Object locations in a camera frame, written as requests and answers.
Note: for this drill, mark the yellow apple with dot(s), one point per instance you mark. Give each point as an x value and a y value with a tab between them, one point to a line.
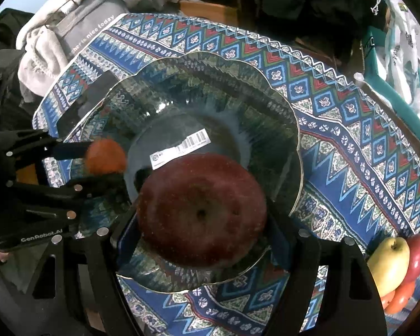
388	266

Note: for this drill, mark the grey printed bag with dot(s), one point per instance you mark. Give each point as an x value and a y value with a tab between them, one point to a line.
91	21

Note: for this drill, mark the white printed plastic bag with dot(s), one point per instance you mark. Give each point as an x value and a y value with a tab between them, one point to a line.
402	45

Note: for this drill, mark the blue patterned tablecloth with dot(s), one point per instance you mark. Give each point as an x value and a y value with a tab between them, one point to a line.
336	129

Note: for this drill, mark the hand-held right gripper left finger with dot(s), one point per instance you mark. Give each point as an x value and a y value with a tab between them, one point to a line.
126	245

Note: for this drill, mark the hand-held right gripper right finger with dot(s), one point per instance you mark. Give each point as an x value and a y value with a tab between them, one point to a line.
281	243

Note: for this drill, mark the large red apple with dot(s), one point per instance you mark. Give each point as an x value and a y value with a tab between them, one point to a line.
196	199

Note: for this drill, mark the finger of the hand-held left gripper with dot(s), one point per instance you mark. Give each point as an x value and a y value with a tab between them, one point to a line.
38	147
63	192

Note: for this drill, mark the light grey hoodie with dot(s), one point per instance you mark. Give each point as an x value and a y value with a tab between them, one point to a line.
38	52

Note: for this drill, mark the teal cardboard box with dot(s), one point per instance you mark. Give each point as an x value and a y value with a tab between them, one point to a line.
385	87

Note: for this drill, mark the orange-red fruit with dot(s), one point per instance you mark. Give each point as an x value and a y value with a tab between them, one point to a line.
400	297

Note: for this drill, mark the small red apple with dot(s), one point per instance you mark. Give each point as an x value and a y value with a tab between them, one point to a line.
418	255

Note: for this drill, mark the wooden furniture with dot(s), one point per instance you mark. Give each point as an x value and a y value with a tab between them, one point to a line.
210	8

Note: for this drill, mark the orange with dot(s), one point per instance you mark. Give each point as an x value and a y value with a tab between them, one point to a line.
105	155

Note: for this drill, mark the small orange fruit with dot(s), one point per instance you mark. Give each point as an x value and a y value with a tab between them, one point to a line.
386	299

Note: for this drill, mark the dark clothing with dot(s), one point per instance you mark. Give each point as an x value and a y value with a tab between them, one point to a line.
301	7

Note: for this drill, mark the black bag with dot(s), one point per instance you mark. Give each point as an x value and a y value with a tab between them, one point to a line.
7	28

